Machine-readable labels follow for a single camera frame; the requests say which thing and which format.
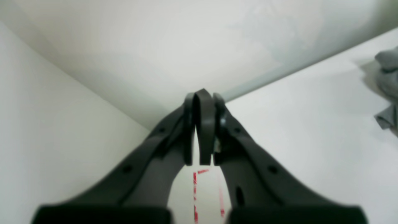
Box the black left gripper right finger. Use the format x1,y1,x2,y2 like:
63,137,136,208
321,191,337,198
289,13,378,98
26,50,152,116
193,89,367,224

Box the grey T-shirt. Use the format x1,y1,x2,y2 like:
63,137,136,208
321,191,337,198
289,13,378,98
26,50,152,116
374,47,398,134

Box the red tape rectangle marking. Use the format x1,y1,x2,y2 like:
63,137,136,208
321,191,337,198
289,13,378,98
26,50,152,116
193,168,225,224

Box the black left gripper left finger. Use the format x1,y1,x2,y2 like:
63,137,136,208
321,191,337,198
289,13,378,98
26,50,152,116
32,93,195,224

